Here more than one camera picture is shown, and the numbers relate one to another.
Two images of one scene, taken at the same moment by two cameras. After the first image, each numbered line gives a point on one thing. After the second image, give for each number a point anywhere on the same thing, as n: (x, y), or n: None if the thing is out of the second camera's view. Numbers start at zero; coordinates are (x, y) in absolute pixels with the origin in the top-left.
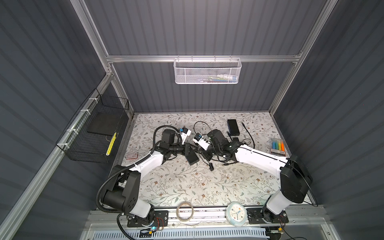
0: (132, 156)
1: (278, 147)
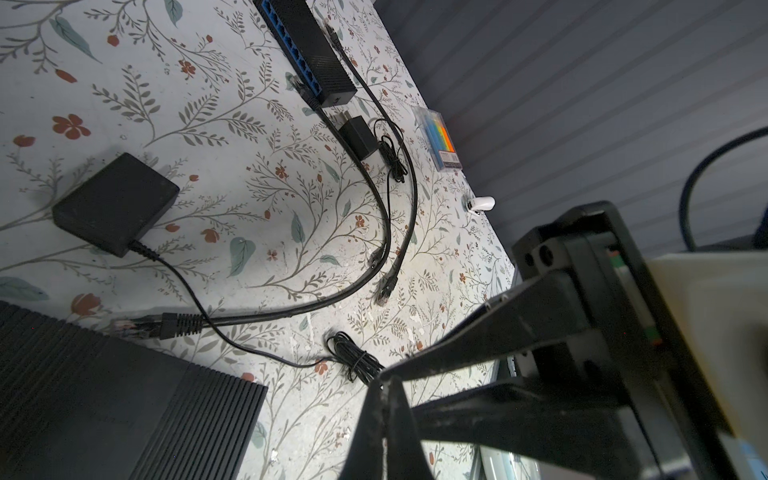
0: None
1: (437, 139)
